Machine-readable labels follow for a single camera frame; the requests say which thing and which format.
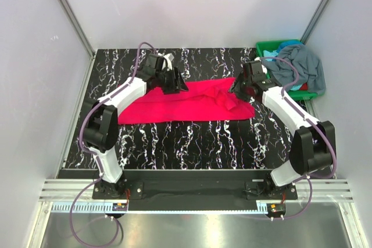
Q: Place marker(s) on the green plastic bin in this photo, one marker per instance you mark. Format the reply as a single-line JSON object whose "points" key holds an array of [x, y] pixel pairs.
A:
{"points": [[300, 93]]}

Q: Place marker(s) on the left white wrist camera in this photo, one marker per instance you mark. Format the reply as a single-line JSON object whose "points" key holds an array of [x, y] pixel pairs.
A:
{"points": [[168, 59]]}

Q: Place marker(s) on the black marbled table mat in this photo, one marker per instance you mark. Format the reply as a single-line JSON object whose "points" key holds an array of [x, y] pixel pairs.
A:
{"points": [[260, 142]]}

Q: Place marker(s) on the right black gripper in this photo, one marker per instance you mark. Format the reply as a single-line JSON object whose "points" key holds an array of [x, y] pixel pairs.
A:
{"points": [[236, 88]]}

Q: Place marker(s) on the grey t shirt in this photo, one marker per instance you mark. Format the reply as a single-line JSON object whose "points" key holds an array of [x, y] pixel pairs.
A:
{"points": [[296, 65]]}

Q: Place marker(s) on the red t shirt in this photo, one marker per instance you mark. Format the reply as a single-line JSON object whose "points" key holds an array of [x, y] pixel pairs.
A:
{"points": [[207, 100]]}

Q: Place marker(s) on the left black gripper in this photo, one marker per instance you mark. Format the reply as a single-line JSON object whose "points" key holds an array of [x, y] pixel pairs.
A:
{"points": [[176, 85]]}

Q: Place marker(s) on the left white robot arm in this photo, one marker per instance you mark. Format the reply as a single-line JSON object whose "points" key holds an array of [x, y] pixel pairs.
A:
{"points": [[100, 128]]}

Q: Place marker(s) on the left aluminium frame post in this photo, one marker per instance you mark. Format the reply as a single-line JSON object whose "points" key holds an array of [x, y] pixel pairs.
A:
{"points": [[77, 27]]}

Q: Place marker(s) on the aluminium front rail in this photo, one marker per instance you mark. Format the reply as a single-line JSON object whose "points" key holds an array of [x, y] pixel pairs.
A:
{"points": [[68, 195]]}

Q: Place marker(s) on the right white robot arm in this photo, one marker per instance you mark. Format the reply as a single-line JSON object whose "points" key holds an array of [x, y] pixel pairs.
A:
{"points": [[313, 142]]}

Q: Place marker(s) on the light blue t shirt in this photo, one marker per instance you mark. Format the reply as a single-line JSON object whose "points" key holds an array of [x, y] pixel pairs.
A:
{"points": [[270, 55]]}

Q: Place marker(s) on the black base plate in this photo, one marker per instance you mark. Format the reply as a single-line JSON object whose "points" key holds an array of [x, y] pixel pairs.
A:
{"points": [[180, 182]]}

